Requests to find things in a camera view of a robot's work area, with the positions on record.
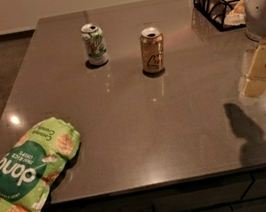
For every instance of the orange soda can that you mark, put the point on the orange soda can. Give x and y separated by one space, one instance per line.
152 50

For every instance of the green white 7up can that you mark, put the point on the green white 7up can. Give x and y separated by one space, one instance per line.
94 41

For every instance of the black wire basket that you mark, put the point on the black wire basket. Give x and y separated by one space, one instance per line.
202 6

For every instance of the green rice chip bag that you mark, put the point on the green rice chip bag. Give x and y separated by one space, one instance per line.
29 169

